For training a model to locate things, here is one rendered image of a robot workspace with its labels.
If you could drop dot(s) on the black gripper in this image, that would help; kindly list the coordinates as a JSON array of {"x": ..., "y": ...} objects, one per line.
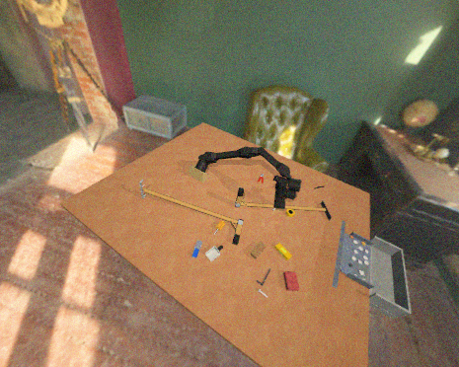
[{"x": 279, "y": 201}]

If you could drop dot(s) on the white open tray with black handle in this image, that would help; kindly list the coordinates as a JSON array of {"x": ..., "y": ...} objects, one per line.
[{"x": 213, "y": 253}]

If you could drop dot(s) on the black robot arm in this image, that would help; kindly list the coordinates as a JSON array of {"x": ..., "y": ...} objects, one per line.
[{"x": 249, "y": 152}]

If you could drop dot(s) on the red rectangular block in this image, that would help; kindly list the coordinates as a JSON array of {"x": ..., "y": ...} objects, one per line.
[{"x": 290, "y": 280}]

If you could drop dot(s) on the yellow spirit level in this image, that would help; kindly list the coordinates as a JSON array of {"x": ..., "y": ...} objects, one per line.
[{"x": 283, "y": 251}]

